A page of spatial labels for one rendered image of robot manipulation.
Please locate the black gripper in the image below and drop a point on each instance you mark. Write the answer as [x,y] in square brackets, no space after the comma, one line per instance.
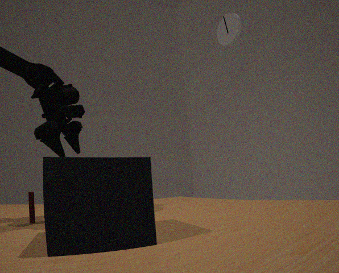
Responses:
[49,132]

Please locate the red peg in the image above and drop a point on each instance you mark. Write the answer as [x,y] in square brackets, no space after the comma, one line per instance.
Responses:
[31,207]

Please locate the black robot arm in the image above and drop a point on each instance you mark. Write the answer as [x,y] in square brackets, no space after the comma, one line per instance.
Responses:
[39,77]

